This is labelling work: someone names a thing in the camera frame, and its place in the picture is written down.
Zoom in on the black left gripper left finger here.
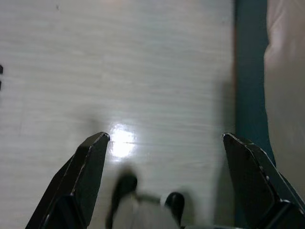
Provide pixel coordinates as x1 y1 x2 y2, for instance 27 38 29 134
25 132 111 229

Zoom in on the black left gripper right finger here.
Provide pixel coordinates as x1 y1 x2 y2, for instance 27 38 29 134
221 133 305 229

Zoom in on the cream sheeted bed mattress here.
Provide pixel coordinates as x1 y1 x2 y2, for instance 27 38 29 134
263 0 305 203

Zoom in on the teal bed frame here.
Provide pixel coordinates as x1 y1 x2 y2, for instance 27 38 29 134
234 0 278 229

